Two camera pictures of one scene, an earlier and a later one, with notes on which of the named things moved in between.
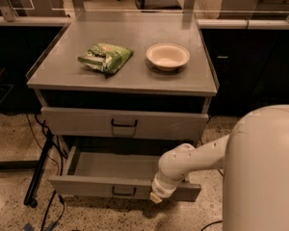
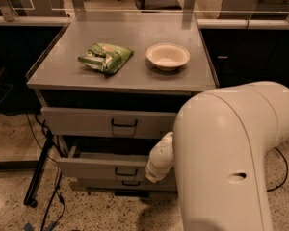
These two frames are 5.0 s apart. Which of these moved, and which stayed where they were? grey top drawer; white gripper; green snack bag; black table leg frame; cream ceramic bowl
Moved: white gripper
Stayed: green snack bag; black table leg frame; grey top drawer; cream ceramic bowl
